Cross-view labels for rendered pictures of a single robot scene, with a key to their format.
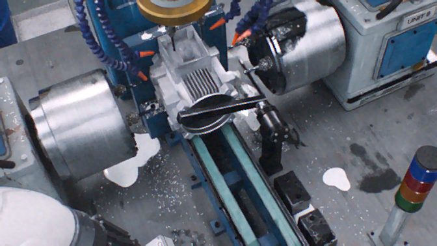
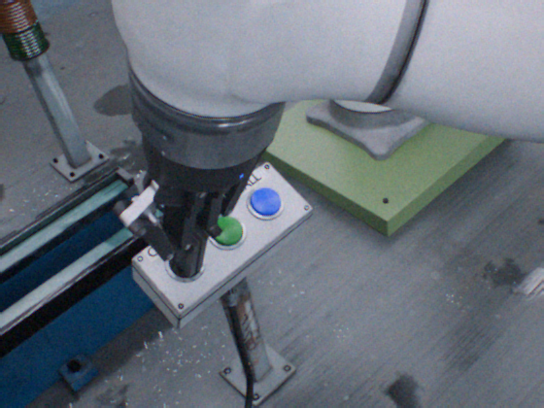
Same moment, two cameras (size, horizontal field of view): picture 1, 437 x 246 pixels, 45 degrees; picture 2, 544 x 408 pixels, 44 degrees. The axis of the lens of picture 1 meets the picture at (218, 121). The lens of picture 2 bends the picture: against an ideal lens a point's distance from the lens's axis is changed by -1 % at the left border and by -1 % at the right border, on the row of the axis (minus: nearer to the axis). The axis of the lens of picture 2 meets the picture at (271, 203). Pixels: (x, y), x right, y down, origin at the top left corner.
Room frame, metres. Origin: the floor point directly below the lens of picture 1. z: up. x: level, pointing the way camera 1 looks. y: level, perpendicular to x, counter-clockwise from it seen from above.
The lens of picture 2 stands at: (0.45, 0.60, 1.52)
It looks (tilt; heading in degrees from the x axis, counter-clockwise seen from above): 43 degrees down; 256
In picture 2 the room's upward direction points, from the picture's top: 12 degrees counter-clockwise
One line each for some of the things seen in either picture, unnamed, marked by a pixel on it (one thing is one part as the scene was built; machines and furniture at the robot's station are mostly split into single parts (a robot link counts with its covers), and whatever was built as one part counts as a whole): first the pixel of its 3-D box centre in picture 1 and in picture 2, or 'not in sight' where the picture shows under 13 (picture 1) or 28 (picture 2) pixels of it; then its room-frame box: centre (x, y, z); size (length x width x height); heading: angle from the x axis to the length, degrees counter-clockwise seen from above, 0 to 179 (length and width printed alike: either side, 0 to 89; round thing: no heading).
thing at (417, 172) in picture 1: (426, 164); not in sight; (0.52, -0.41, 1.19); 0.06 x 0.06 x 0.04
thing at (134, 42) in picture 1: (173, 60); not in sight; (1.07, 0.11, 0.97); 0.30 x 0.11 x 0.34; 111
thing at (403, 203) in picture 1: (411, 195); (23, 37); (0.52, -0.41, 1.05); 0.06 x 0.06 x 0.04
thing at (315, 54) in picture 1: (300, 39); not in sight; (1.04, -0.25, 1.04); 0.41 x 0.25 x 0.25; 111
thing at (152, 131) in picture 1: (155, 117); not in sight; (0.95, 0.19, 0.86); 0.07 x 0.06 x 0.12; 111
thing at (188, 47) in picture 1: (185, 55); not in sight; (0.96, 0.07, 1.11); 0.12 x 0.11 x 0.07; 20
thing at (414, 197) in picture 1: (415, 185); (12, 10); (0.52, -0.41, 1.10); 0.06 x 0.06 x 0.04
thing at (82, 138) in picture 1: (67, 132); not in sight; (0.79, 0.39, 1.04); 0.37 x 0.25 x 0.25; 111
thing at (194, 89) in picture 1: (194, 88); not in sight; (0.92, 0.06, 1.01); 0.20 x 0.19 x 0.19; 20
